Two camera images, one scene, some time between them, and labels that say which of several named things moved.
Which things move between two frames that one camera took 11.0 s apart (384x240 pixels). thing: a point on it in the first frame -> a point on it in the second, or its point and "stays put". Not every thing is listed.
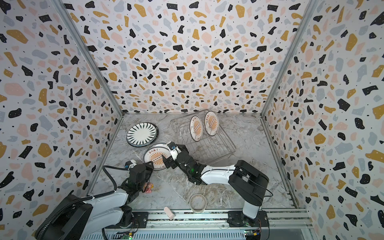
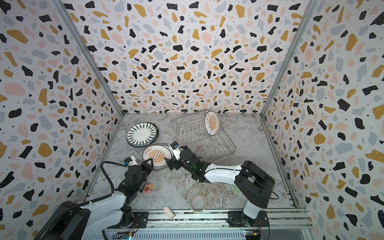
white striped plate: x=142 y=134 stays put
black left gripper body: x=147 y=173 stays put
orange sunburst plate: x=211 y=123 stays put
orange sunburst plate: x=196 y=128 -> x=159 y=153
